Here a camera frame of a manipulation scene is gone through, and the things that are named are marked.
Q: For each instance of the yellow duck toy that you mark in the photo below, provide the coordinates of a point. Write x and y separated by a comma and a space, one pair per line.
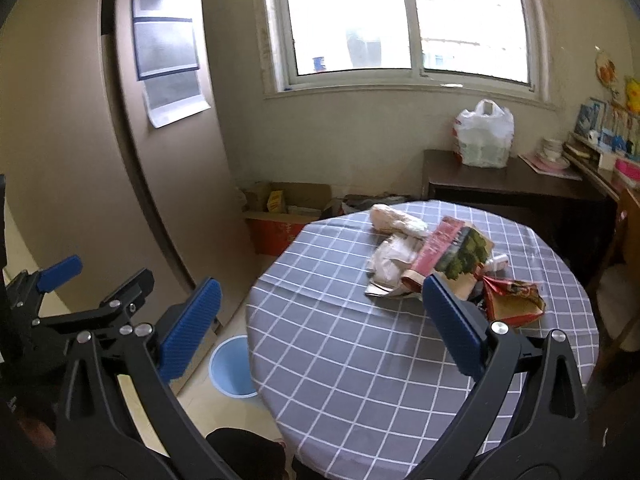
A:
632, 93

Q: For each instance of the round wall decoration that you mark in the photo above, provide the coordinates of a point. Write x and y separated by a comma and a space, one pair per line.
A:
605, 70

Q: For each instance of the grey checked tablecloth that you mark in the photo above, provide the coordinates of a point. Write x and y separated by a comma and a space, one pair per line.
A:
385, 388

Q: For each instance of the red green snack bag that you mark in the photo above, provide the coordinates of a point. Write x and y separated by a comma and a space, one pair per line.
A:
455, 251

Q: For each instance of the pink white plastic bag bundle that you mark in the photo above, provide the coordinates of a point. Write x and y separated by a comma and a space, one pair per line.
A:
388, 220

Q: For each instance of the white plastic shopping bag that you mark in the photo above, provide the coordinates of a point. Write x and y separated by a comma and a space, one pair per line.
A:
483, 137

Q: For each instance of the stacked bowls on plate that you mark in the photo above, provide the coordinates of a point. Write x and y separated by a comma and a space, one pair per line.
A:
550, 154

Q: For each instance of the wall calendar posters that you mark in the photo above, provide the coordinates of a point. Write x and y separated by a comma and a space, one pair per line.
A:
167, 61

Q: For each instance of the beige sliding door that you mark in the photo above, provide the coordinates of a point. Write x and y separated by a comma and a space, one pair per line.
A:
87, 173

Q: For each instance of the yellow small box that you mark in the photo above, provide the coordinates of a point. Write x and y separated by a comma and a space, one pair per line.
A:
276, 202

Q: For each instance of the light blue trash bin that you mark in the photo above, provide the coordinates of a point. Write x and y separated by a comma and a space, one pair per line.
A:
229, 368

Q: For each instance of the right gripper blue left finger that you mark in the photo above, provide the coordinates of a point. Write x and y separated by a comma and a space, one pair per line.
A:
182, 328

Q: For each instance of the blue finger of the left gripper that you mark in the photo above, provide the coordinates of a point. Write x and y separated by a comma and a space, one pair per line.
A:
59, 274
130, 296

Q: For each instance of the wooden bookshelf with items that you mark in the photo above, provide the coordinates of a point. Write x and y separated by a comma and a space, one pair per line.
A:
604, 146

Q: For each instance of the window with white frame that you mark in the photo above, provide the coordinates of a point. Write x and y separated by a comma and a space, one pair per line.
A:
485, 47

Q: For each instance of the wooden chair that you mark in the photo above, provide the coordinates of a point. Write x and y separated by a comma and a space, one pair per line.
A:
615, 299

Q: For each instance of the red cardboard box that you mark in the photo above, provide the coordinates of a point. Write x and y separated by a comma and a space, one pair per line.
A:
271, 234

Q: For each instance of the dark wooden side table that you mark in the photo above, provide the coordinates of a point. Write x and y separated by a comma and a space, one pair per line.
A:
572, 217

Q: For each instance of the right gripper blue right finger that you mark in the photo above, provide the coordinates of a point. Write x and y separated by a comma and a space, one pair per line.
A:
461, 326

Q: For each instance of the red orange snack packet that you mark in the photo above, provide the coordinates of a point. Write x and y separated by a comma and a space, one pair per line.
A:
514, 302

